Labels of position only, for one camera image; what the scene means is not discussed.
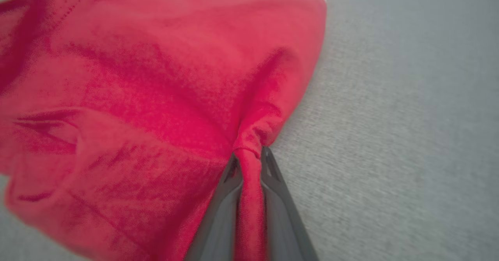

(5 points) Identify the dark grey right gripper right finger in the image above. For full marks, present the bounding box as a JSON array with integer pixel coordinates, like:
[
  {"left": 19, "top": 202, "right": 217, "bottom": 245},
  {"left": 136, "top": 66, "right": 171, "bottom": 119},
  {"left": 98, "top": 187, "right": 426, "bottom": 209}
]
[{"left": 260, "top": 146, "right": 319, "bottom": 261}]

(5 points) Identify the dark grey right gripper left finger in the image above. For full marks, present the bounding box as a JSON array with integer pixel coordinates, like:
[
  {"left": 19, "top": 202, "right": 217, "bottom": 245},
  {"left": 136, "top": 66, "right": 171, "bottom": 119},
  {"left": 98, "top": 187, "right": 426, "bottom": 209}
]
[{"left": 182, "top": 153, "right": 244, "bottom": 261}]

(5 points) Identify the red shorts white trim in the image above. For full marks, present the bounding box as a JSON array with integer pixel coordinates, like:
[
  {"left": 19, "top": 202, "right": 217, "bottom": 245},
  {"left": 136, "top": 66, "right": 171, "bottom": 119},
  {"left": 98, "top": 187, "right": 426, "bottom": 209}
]
[{"left": 0, "top": 0, "right": 327, "bottom": 261}]

